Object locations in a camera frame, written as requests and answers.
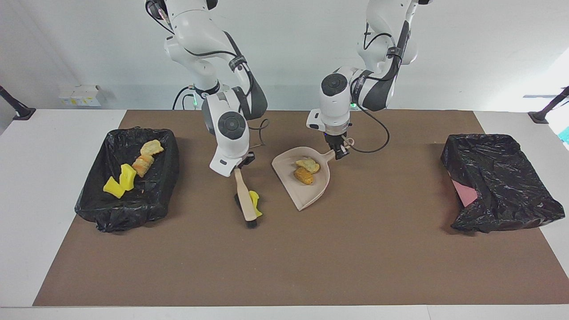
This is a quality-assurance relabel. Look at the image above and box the pale foam piece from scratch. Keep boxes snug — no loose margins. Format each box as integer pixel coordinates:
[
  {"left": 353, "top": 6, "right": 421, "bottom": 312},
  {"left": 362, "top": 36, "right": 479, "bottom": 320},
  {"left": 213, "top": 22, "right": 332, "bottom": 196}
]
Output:
[{"left": 296, "top": 159, "right": 321, "bottom": 174}]

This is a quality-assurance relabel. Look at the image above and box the yellow bent sponge piece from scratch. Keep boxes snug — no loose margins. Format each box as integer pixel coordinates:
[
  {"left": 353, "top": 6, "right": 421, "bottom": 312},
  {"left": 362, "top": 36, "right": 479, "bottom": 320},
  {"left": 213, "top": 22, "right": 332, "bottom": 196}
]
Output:
[{"left": 248, "top": 190, "right": 263, "bottom": 218}]

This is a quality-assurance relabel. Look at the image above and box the beige plastic dustpan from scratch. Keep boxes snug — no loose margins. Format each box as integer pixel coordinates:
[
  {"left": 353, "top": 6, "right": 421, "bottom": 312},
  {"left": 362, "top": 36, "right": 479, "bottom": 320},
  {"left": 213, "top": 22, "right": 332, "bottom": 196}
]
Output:
[{"left": 272, "top": 147, "right": 337, "bottom": 211}]

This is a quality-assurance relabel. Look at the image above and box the yellow sponge piece green layer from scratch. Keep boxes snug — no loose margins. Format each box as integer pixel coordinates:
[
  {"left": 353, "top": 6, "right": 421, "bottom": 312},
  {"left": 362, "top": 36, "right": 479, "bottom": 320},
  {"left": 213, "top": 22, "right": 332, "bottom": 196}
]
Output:
[{"left": 120, "top": 164, "right": 137, "bottom": 192}]

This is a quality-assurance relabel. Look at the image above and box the pink bin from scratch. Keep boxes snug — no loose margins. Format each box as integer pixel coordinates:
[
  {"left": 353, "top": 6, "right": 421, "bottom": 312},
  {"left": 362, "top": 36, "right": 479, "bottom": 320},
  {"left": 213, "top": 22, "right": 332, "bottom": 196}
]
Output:
[{"left": 451, "top": 180, "right": 479, "bottom": 208}]

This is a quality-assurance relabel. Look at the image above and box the black trash bag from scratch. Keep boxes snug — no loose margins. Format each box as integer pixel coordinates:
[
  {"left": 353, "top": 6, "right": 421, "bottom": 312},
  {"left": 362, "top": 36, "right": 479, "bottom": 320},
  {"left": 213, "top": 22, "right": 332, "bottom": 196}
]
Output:
[
  {"left": 441, "top": 133, "right": 565, "bottom": 234},
  {"left": 75, "top": 127, "right": 180, "bottom": 233}
]

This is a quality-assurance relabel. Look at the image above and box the brown paper table mat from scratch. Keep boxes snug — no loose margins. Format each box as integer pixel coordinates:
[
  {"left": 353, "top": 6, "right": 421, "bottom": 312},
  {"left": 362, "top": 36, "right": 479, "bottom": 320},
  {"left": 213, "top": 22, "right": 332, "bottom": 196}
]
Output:
[{"left": 32, "top": 110, "right": 569, "bottom": 307}]

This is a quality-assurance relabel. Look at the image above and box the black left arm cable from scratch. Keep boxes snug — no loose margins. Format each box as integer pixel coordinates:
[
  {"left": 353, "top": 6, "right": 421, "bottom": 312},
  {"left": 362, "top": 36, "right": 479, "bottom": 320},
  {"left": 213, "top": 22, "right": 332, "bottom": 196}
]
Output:
[{"left": 345, "top": 20, "right": 412, "bottom": 154}]

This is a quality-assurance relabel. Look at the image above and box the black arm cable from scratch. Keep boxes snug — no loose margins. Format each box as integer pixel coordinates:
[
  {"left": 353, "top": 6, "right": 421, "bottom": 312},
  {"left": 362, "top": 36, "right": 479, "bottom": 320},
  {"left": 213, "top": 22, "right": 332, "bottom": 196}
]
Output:
[
  {"left": 345, "top": 20, "right": 412, "bottom": 154},
  {"left": 145, "top": 0, "right": 271, "bottom": 150}
]

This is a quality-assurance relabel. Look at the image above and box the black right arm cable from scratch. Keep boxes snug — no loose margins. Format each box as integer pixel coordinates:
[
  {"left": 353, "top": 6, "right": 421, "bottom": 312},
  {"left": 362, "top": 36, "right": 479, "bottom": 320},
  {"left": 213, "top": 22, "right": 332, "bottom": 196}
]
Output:
[{"left": 145, "top": 0, "right": 271, "bottom": 150}]

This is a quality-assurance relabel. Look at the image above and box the black base cable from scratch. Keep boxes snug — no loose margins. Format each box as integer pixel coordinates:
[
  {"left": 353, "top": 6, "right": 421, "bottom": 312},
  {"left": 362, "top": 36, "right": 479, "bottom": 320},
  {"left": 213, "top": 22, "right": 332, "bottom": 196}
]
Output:
[{"left": 172, "top": 86, "right": 196, "bottom": 110}]

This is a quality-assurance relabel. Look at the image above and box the black camera stand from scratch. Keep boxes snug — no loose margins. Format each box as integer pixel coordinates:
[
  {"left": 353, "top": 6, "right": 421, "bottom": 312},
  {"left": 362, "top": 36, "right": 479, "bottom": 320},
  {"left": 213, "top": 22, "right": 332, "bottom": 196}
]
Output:
[
  {"left": 528, "top": 87, "right": 569, "bottom": 124},
  {"left": 0, "top": 84, "right": 36, "bottom": 121}
]

